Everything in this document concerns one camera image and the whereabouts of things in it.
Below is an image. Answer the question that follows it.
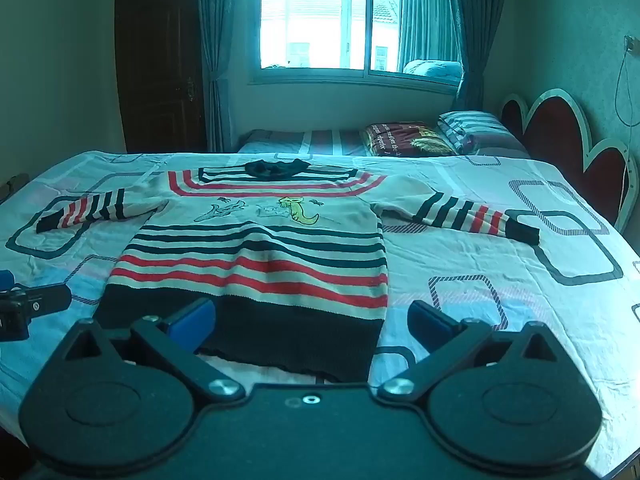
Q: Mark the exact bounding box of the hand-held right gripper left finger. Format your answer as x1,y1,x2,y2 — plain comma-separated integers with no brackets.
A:
62,297,247,402

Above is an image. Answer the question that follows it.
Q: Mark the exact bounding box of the patterned white bed sheet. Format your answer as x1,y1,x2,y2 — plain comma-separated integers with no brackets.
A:
0,150,640,478

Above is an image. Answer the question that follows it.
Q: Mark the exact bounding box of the teal curtain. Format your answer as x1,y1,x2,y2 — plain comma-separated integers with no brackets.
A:
445,0,512,114
196,0,239,154

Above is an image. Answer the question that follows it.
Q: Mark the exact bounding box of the window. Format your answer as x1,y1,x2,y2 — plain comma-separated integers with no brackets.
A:
252,0,463,86

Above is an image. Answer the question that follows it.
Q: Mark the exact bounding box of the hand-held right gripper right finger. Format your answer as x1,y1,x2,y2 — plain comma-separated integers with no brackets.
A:
377,300,569,403

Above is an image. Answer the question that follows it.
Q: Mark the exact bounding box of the pale sheer curtain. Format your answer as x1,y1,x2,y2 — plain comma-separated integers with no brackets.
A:
400,0,459,73

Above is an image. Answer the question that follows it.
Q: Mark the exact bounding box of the striped mattress sheet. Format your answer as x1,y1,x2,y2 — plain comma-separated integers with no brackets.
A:
237,129,372,157

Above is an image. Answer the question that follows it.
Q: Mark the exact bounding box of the blue quilt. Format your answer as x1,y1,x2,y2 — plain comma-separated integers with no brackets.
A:
402,59,464,82

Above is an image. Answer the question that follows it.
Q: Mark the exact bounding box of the hanging cable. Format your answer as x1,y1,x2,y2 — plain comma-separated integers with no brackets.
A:
614,40,640,129

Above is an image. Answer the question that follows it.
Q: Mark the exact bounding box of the striped knit sweater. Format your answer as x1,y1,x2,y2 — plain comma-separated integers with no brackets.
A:
35,158,542,383

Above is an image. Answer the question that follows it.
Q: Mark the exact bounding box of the red scalloped headboard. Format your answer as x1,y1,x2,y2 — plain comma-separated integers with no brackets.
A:
500,88,640,234

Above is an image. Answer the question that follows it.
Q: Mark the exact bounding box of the dark wooden door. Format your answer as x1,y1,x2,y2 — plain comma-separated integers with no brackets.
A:
115,0,209,154

